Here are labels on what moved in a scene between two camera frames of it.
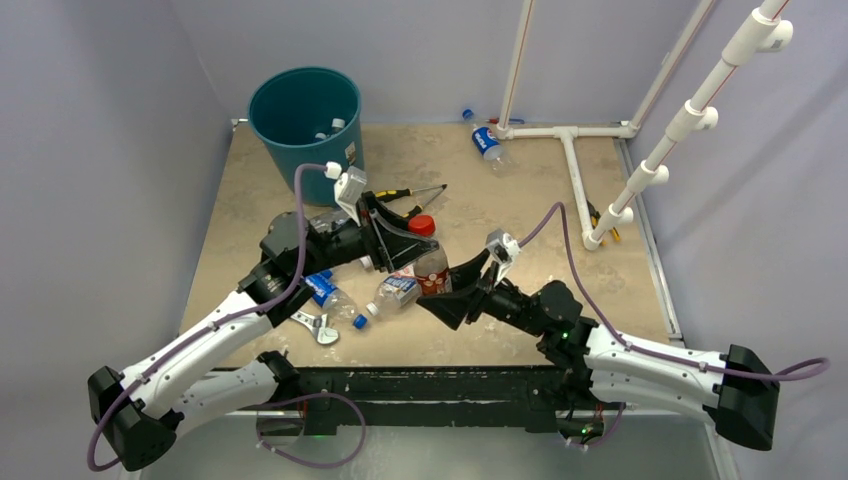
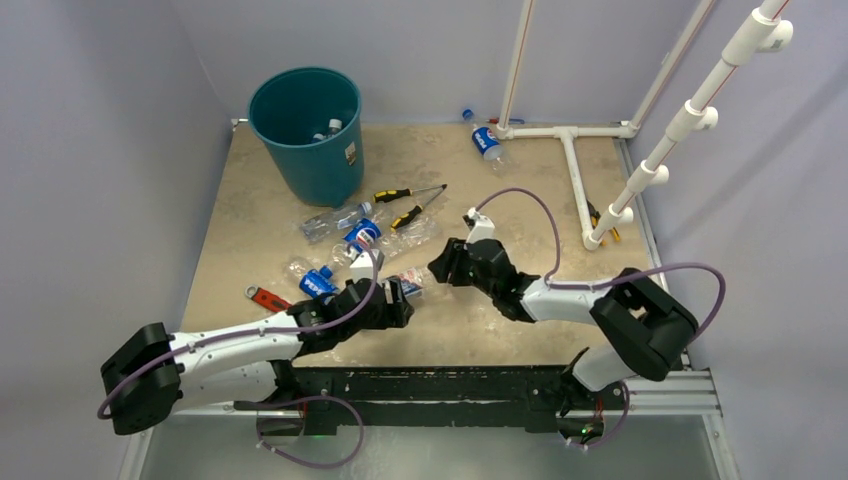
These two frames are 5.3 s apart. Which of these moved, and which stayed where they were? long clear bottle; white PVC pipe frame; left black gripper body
Moved: left black gripper body
Stayed: long clear bottle; white PVC pipe frame
